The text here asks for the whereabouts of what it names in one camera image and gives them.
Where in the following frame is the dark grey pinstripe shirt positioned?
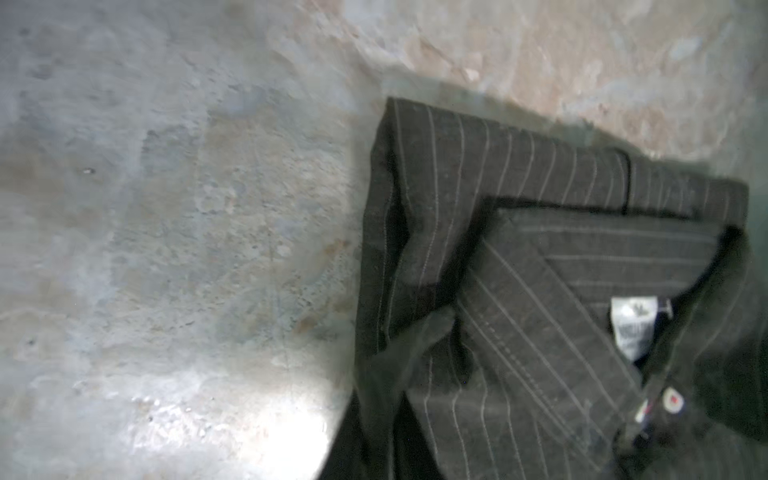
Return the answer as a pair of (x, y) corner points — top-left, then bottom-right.
(320, 98), (767, 479)

